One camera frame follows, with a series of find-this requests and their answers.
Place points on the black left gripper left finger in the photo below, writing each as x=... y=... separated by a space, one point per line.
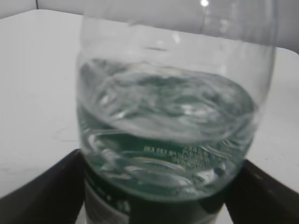
x=54 y=197

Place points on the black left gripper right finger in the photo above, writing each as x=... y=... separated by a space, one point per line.
x=254 y=197

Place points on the clear water bottle green label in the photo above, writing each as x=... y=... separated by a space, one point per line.
x=169 y=95

